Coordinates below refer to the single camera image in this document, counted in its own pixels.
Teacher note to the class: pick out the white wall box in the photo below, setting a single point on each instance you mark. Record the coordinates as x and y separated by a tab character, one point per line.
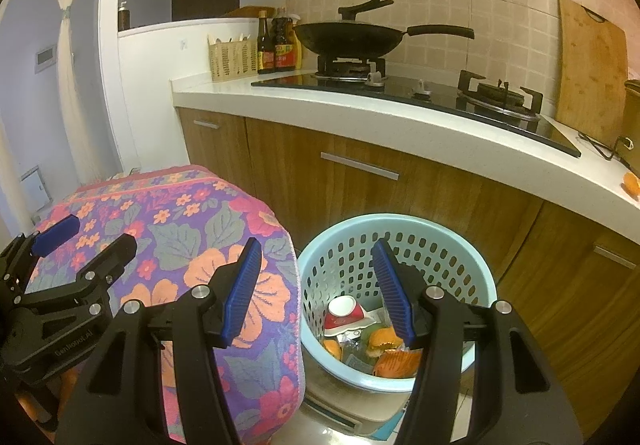
36	187

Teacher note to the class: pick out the orange snack packet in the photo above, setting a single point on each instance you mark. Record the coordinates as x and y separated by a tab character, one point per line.
397	364

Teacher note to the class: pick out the light blue perforated basket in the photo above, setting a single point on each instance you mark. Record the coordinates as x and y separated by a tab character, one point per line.
450	255

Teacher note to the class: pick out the yellow oil bottle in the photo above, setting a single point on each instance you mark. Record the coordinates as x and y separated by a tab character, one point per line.
298	47

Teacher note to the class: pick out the brown bottle on ledge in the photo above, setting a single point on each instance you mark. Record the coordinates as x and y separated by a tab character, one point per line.
124	17

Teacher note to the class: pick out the white wall switch panel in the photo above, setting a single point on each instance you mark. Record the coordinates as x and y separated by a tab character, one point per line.
45	59

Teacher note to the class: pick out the wooden cutting board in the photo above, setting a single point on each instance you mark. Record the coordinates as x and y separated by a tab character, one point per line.
590	75

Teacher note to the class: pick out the light blue plastic item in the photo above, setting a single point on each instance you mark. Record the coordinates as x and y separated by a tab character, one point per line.
387	430

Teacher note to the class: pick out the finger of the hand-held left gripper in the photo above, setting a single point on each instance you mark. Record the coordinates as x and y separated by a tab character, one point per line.
57	232
115	255

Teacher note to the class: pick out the floral blanket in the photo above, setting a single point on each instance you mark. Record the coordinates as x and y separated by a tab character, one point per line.
175	230

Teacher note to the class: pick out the red and white paper cup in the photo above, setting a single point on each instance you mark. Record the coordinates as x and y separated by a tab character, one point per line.
345	312

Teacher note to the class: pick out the wide dark sauce bottle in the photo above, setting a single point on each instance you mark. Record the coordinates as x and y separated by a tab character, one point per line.
284	47

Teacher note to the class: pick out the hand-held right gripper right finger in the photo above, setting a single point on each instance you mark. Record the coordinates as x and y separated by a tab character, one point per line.
395	300

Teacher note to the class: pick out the black wok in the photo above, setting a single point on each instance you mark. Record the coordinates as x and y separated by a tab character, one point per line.
350	40

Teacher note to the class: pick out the silver hob knob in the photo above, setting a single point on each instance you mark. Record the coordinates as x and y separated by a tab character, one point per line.
375	77
424	90

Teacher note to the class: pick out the white curtain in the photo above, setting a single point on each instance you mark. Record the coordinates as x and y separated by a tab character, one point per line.
75	75

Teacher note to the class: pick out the orange peel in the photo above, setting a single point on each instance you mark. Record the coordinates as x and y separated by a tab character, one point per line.
332	350

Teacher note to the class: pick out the wooden kitchen cabinet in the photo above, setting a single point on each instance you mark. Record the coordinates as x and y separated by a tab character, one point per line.
300	175

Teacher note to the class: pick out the woven utensil basket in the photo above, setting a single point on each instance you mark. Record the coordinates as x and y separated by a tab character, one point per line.
232	60

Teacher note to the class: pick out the white kitchen countertop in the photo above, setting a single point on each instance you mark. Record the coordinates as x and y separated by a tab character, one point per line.
350	115

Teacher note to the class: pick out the black glass gas hob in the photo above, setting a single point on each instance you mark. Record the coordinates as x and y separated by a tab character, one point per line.
440	100

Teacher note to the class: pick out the slim dark sauce bottle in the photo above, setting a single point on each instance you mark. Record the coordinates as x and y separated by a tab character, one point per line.
265	50

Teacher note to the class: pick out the black burner grate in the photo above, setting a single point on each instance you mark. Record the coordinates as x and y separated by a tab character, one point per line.
345	67
500	95

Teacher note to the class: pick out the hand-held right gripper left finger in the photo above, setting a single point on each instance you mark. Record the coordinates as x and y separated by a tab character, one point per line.
242	295

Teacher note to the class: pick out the white plastic box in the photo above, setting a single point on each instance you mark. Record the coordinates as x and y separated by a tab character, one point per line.
340	405

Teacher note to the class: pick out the small orange fruit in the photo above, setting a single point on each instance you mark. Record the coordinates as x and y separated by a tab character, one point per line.
631	185

